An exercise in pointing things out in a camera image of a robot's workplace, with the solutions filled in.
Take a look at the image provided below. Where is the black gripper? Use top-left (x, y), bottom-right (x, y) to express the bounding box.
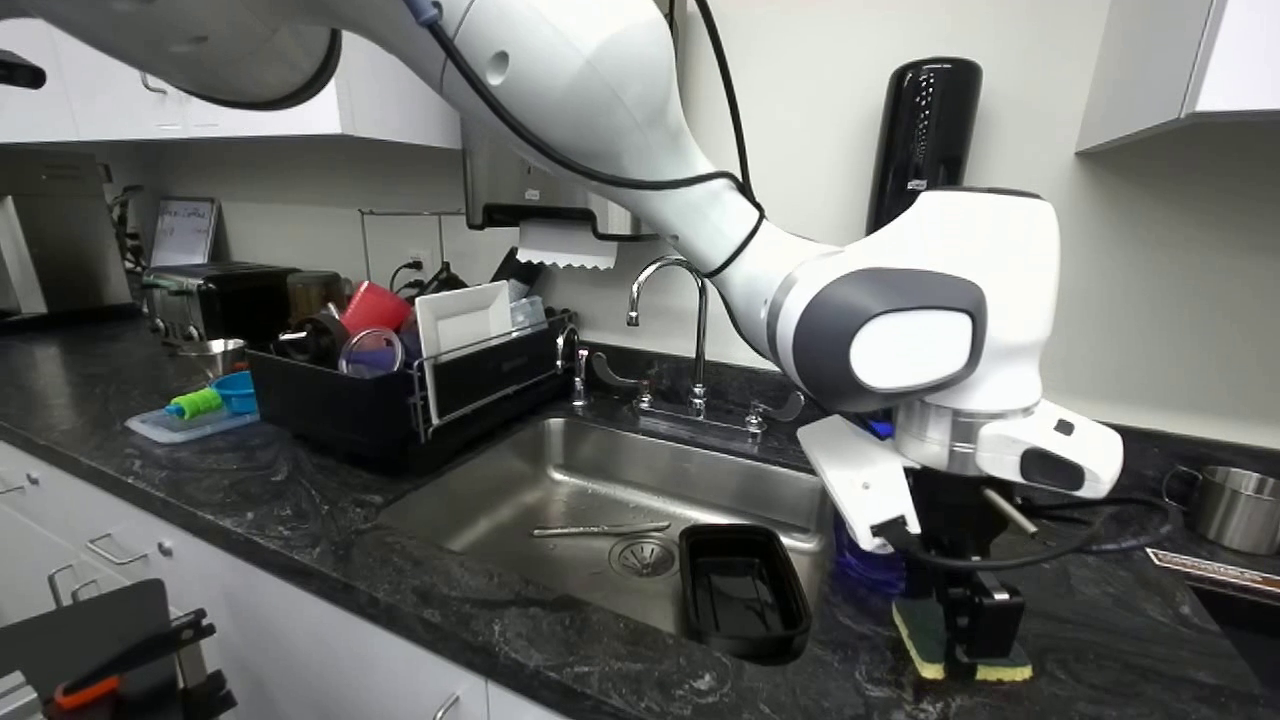
top-left (913, 462), bottom-right (1031, 679)

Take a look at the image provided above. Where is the green and yellow sponge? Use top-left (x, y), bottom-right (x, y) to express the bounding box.
top-left (887, 592), bottom-right (1035, 689)

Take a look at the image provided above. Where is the blue cup on counter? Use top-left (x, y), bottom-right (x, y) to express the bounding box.
top-left (832, 412), bottom-right (925, 603)

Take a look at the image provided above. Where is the blue cleaning sponge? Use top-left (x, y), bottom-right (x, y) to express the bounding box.
top-left (214, 371), bottom-right (261, 416)

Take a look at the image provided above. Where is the black tray with light rim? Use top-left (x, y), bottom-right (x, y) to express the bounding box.
top-left (1149, 542), bottom-right (1280, 673)

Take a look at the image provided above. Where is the stainless steel cup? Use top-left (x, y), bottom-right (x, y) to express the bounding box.
top-left (1161, 459), bottom-right (1280, 558)

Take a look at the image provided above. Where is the round metal sink drain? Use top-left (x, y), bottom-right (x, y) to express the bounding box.
top-left (614, 532), bottom-right (680, 579)

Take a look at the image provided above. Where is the chrome sink faucet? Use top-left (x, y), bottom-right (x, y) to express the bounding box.
top-left (572, 253), bottom-right (812, 451)

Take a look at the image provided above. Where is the silver butter knife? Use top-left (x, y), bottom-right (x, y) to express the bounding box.
top-left (528, 518), bottom-right (676, 542)

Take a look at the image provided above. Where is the stainless steel sink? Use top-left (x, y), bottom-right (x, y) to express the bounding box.
top-left (376, 412), bottom-right (832, 644)

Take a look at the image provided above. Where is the white paper towel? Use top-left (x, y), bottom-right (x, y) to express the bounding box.
top-left (518, 215), bottom-right (619, 274)

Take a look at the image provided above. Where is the white upper cabinet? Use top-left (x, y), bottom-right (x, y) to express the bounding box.
top-left (1076, 0), bottom-right (1280, 157)
top-left (0, 17), bottom-right (463, 151)

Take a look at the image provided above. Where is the white rectangular plate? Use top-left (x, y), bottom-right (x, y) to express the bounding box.
top-left (411, 274), bottom-right (518, 361)

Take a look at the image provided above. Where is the steel paper towel dispenser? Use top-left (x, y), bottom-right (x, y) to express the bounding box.
top-left (458, 112), bottom-right (646, 247)

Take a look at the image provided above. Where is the black dish rack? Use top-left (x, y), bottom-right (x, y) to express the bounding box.
top-left (243, 306), bottom-right (582, 475)

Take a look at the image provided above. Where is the red plastic cup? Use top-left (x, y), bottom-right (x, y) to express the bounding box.
top-left (336, 274), bottom-right (417, 341)

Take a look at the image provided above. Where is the black countertop appliance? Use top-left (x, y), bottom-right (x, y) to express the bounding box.
top-left (135, 259), bottom-right (306, 345)

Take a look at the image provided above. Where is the framed sign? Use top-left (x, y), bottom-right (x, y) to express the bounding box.
top-left (146, 196), bottom-right (223, 271)

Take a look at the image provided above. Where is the grey metal appliance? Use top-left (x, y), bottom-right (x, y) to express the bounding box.
top-left (0, 157), bottom-right (135, 324)

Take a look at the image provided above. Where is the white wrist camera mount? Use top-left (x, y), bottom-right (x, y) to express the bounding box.
top-left (794, 412), bottom-right (925, 551)

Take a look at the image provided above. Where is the black wall soap dispenser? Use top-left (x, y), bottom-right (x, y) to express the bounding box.
top-left (865, 50), bottom-right (989, 222)

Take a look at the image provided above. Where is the black clamp orange handle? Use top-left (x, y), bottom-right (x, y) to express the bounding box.
top-left (48, 608), bottom-right (218, 713)

